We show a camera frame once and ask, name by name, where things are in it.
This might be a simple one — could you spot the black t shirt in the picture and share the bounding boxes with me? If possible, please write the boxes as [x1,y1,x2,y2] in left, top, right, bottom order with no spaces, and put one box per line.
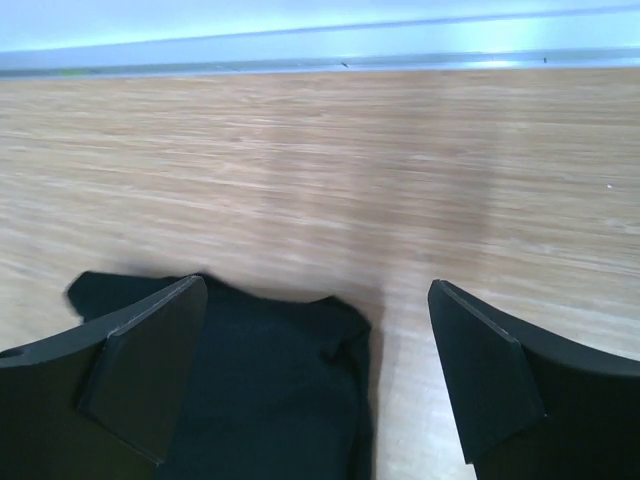
[64,269,376,480]

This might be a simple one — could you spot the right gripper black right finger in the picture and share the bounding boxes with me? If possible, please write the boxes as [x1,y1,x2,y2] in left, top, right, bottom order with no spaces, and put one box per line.
[428,280,639,479]

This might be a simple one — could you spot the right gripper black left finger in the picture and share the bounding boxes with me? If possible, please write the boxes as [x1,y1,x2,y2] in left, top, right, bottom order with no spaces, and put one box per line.
[1,276,207,479]

